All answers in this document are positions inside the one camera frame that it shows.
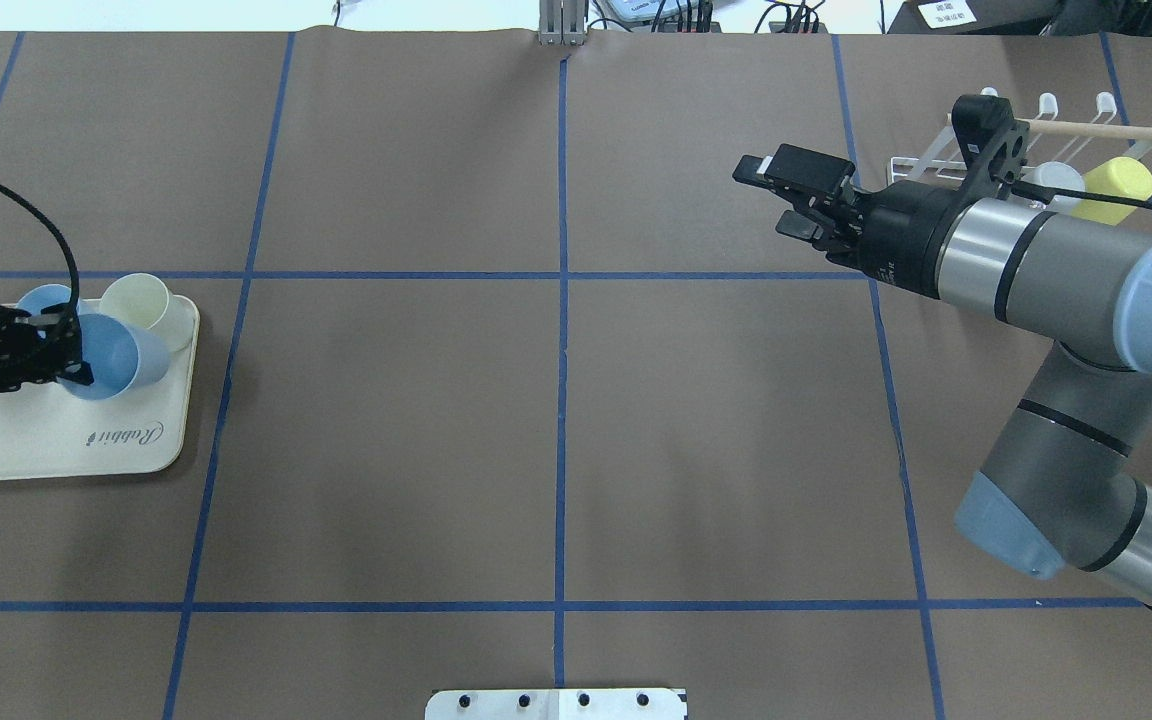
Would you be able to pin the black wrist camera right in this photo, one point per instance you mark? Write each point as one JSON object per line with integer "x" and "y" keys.
{"x": 992, "y": 142}

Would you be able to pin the pale yellow cup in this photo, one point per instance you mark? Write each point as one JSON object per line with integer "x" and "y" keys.
{"x": 144, "y": 300}

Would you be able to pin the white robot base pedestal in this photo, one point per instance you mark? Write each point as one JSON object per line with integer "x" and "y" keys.
{"x": 559, "y": 703}

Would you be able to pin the grey plastic cup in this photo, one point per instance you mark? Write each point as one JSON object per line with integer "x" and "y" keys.
{"x": 1058, "y": 176}

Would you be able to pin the yellow plastic cup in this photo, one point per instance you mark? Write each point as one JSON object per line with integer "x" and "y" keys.
{"x": 1123, "y": 177}

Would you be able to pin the white wire cup rack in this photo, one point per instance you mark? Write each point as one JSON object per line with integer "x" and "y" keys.
{"x": 1050, "y": 138}

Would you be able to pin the aluminium frame post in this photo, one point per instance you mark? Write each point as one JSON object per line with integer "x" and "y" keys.
{"x": 563, "y": 22}

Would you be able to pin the blue plastic cup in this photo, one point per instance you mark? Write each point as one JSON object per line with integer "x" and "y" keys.
{"x": 44, "y": 306}

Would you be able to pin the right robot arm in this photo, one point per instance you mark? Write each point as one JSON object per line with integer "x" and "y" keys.
{"x": 1053, "y": 493}

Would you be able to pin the light blue cup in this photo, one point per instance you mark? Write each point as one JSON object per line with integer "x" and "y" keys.
{"x": 121, "y": 357}

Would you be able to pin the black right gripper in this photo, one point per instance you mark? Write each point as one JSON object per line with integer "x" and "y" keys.
{"x": 902, "y": 234}

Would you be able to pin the white plastic tray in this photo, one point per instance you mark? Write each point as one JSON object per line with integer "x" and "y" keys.
{"x": 47, "y": 433}

